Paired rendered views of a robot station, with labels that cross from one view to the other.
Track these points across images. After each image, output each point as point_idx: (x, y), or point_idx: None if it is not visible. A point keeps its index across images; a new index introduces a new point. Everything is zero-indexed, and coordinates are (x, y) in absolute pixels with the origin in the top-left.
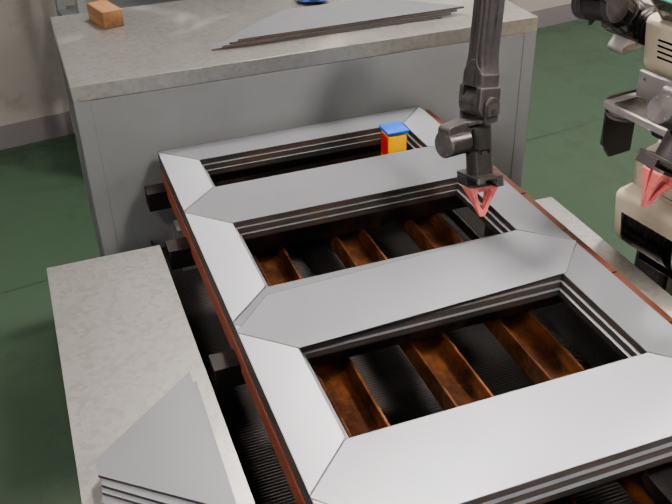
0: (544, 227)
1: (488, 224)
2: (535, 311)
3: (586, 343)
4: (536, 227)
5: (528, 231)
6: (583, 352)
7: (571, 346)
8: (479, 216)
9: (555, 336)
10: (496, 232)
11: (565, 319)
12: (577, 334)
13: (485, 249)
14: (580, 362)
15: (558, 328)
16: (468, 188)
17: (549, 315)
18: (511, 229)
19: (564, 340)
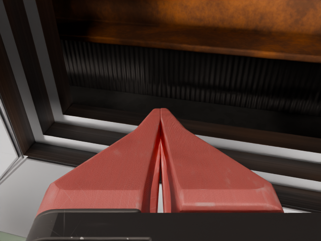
0: (26, 216)
1: (191, 125)
2: (202, 98)
3: (79, 100)
4: (28, 203)
5: (7, 176)
6: (90, 92)
7: (116, 90)
8: (154, 108)
9: (141, 86)
10: (131, 116)
11: (127, 109)
12: (99, 103)
13: None
14: (85, 80)
15: (147, 98)
16: (106, 200)
17: (170, 104)
18: (59, 151)
19: (130, 91)
